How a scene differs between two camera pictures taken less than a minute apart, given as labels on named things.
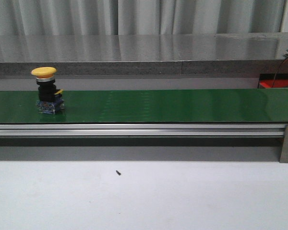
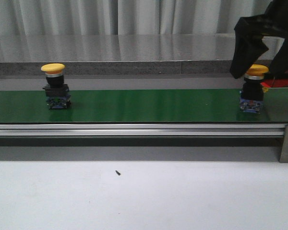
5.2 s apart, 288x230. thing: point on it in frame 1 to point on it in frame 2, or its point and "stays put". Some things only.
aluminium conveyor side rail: x=138 y=130 stays put
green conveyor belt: x=240 y=106 stays put
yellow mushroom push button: x=51 y=101 to x=251 y=93
